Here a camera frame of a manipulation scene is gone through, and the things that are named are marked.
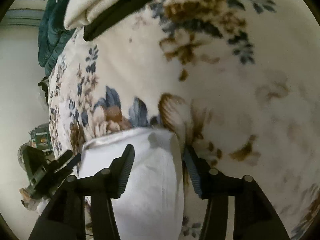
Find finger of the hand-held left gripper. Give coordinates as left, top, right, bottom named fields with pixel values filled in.
left=51, top=149, right=73, bottom=170
left=60, top=153, right=82, bottom=179

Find folded white cloth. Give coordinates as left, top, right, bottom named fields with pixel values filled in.
left=64, top=0, right=160, bottom=30

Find dark hanging clothes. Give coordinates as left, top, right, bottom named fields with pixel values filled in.
left=38, top=76, right=50, bottom=105

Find white t-shirt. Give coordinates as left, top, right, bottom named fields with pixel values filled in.
left=77, top=127, right=185, bottom=240

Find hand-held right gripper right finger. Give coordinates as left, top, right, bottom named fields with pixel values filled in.
left=183, top=145, right=290, bottom=240

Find folded black cloth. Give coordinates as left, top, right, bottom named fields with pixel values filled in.
left=83, top=0, right=200, bottom=42

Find green printed box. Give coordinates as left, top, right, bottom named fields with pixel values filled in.
left=29, top=124, right=51, bottom=153

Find dark green quilt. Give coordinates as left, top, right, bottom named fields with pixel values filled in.
left=38, top=0, right=77, bottom=70

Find floral blanket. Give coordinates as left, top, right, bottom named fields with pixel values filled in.
left=47, top=0, right=320, bottom=240

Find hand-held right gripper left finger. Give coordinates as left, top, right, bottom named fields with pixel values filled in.
left=29, top=144, right=135, bottom=240

